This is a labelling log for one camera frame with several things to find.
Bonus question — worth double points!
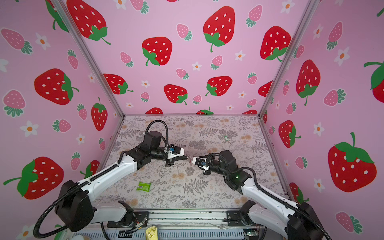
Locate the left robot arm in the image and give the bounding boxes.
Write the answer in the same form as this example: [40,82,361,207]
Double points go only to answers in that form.
[33,128,188,239]

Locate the green packet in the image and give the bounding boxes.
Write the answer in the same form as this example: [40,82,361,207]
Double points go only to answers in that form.
[137,182,151,192]

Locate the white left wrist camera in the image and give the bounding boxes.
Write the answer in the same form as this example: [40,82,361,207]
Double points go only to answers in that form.
[168,146,185,157]

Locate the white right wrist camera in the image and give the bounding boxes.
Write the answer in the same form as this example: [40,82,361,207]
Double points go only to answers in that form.
[196,156,208,169]

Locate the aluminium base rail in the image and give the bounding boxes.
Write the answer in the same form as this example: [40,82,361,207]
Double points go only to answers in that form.
[64,207,289,240]

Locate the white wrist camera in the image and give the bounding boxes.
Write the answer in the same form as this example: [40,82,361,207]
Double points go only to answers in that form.
[168,146,185,157]
[196,156,208,169]

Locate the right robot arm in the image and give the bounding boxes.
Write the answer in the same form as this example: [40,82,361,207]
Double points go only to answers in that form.
[192,151,331,240]

